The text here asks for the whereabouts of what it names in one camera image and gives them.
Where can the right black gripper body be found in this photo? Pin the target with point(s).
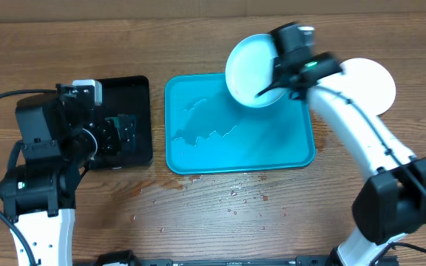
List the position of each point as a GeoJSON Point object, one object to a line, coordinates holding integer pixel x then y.
{"type": "Point", "coordinates": [281, 70]}

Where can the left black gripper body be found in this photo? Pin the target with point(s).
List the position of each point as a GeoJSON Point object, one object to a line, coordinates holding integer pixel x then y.
{"type": "Point", "coordinates": [104, 141]}

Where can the light blue rimmed plate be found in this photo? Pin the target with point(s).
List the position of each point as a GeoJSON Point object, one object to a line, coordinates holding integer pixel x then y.
{"type": "Point", "coordinates": [249, 70]}

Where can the white plate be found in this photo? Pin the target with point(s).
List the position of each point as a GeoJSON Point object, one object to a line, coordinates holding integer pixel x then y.
{"type": "Point", "coordinates": [369, 84]}

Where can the green and brown sponge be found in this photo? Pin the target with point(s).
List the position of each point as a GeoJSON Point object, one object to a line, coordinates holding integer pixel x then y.
{"type": "Point", "coordinates": [125, 127]}

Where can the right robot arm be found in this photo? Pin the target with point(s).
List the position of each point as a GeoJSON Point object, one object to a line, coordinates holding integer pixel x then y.
{"type": "Point", "coordinates": [392, 201]}

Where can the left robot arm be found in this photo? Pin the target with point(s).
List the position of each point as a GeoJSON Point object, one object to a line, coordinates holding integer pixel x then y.
{"type": "Point", "coordinates": [61, 134]}

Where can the black plastic tray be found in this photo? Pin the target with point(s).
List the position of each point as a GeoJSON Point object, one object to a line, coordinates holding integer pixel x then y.
{"type": "Point", "coordinates": [129, 95]}

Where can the teal plastic serving tray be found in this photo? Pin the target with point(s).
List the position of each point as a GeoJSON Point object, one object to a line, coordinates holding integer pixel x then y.
{"type": "Point", "coordinates": [208, 131]}

